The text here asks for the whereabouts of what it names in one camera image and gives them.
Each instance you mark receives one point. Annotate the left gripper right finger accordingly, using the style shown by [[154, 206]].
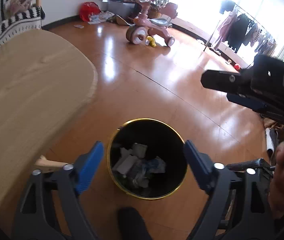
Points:
[[237, 207]]

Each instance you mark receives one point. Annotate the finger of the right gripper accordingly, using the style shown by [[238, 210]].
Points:
[[222, 81]]

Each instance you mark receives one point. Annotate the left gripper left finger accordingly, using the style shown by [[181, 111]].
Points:
[[35, 216]]

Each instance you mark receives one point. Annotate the blue white bag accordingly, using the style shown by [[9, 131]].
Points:
[[142, 171]]

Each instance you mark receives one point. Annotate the green white torn carton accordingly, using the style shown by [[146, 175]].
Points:
[[129, 158]]

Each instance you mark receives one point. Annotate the black gold-rimmed trash bin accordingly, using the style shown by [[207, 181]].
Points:
[[162, 141]]

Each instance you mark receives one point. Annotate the person's right hand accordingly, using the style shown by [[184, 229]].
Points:
[[276, 188]]

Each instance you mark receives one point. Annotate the small red ball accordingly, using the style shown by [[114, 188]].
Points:
[[237, 67]]

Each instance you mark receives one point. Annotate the dark wooden chair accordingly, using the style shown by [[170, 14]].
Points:
[[254, 164]]

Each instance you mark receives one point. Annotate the clothes rack with garments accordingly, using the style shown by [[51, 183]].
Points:
[[240, 28]]

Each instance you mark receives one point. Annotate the yellow toy on floor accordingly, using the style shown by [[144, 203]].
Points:
[[150, 41]]

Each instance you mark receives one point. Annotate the person's black shoe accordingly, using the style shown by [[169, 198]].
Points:
[[131, 224]]

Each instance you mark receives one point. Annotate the pink children's tricycle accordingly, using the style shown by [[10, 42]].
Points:
[[144, 26]]

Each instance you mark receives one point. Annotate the grey storage box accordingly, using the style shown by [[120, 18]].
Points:
[[119, 8]]

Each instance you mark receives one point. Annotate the wooden oval table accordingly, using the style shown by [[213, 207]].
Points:
[[45, 85]]

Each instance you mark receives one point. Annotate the red plastic bag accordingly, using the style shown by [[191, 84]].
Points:
[[88, 9]]

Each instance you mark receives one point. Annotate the black white striped sofa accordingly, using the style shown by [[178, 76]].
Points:
[[9, 27]]

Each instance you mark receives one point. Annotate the pink floral cushion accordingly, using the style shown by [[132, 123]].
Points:
[[13, 7]]

